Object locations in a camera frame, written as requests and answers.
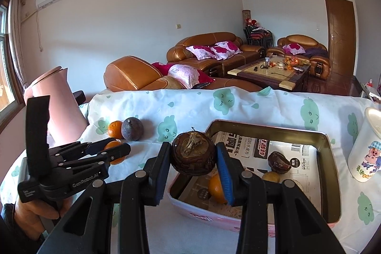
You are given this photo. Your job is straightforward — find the purple passion fruit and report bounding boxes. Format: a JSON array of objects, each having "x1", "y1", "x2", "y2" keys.
[{"x1": 121, "y1": 117, "x2": 144, "y2": 141}]

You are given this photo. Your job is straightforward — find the wooden coffee table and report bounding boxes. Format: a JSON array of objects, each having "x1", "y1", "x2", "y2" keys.
[{"x1": 227, "y1": 55, "x2": 311, "y2": 91}]

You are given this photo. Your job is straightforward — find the dark brown mangosteen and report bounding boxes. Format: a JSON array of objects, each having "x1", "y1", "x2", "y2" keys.
[
  {"x1": 170, "y1": 130, "x2": 216, "y2": 176},
  {"x1": 267, "y1": 151, "x2": 292, "y2": 174}
]

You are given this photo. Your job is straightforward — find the brown leather far armchair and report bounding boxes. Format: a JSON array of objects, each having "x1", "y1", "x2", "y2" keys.
[{"x1": 266, "y1": 34, "x2": 331, "y2": 80}]

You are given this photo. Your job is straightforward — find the white cartoon pig mug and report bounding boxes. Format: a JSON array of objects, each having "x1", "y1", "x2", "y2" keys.
[{"x1": 347, "y1": 108, "x2": 381, "y2": 182}]

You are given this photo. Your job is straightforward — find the orange tangerine back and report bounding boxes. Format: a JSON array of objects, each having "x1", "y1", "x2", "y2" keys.
[{"x1": 107, "y1": 120, "x2": 123, "y2": 139}]

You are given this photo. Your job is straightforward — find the window with frame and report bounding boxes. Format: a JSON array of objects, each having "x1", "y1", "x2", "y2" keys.
[{"x1": 1, "y1": 0, "x2": 25, "y2": 131}]

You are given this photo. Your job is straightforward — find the magenta cushion far armchair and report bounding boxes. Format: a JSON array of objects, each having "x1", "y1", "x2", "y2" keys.
[{"x1": 282, "y1": 43, "x2": 306, "y2": 55}]

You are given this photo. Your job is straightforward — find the magenta floral cushion right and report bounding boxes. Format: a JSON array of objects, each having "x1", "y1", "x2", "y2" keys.
[{"x1": 210, "y1": 41, "x2": 242, "y2": 60}]

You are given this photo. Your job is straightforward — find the brown leather armchair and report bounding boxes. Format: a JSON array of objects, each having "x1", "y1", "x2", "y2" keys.
[
  {"x1": 103, "y1": 56, "x2": 261, "y2": 92},
  {"x1": 266, "y1": 34, "x2": 331, "y2": 80}
]

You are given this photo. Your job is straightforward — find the magenta floral cushion left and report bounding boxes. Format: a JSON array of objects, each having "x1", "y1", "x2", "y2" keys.
[{"x1": 185, "y1": 45, "x2": 217, "y2": 60}]

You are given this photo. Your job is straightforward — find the stacked dark chairs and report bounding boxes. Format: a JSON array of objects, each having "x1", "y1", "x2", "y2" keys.
[{"x1": 243, "y1": 25, "x2": 274, "y2": 49}]

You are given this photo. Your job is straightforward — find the brown leather long sofa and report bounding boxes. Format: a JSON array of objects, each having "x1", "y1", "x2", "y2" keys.
[{"x1": 167, "y1": 32, "x2": 265, "y2": 77}]

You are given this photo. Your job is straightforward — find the orange tangerine front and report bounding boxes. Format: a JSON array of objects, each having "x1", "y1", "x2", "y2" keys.
[{"x1": 103, "y1": 140, "x2": 126, "y2": 165}]

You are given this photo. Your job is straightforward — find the brown wooden door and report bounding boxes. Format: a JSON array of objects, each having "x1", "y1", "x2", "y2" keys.
[{"x1": 325, "y1": 0, "x2": 356, "y2": 76}]

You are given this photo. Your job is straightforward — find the pink electric kettle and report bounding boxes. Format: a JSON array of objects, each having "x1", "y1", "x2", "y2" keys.
[{"x1": 24, "y1": 66, "x2": 88, "y2": 144}]

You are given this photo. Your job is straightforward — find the pink metal tin tray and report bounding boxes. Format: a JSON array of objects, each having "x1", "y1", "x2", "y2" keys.
[{"x1": 167, "y1": 120, "x2": 341, "y2": 232}]

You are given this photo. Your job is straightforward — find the magenta floral cushion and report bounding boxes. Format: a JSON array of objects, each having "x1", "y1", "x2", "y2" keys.
[
  {"x1": 210, "y1": 41, "x2": 242, "y2": 60},
  {"x1": 185, "y1": 45, "x2": 217, "y2": 60}
]

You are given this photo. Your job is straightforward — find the pink floral pillow near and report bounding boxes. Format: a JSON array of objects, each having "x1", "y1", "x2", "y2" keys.
[{"x1": 168, "y1": 65, "x2": 200, "y2": 89}]

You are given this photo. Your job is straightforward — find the white cloud-print tablecloth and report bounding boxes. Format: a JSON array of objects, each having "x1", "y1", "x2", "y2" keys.
[{"x1": 0, "y1": 86, "x2": 381, "y2": 254}]

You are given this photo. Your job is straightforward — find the person's left hand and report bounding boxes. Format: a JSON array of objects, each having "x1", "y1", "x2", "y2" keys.
[{"x1": 14, "y1": 197, "x2": 73, "y2": 240}]

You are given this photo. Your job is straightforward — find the brown leather armchair near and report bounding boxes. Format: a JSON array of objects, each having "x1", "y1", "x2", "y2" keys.
[{"x1": 103, "y1": 56, "x2": 261, "y2": 92}]

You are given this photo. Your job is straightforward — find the orange tangerine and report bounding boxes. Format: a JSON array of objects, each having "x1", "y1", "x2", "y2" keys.
[
  {"x1": 107, "y1": 120, "x2": 123, "y2": 139},
  {"x1": 103, "y1": 140, "x2": 126, "y2": 165},
  {"x1": 208, "y1": 173, "x2": 227, "y2": 204}
]

